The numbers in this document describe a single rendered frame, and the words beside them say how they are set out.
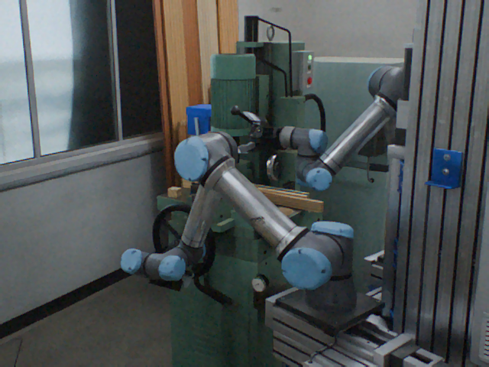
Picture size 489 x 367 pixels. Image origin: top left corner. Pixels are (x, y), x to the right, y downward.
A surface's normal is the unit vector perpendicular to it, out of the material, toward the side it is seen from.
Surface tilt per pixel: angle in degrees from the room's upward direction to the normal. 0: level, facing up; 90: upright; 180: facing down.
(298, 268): 95
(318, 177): 90
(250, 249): 90
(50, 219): 90
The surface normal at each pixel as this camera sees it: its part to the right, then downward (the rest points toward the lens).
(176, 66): 0.83, 0.08
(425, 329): -0.74, 0.17
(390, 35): -0.54, 0.22
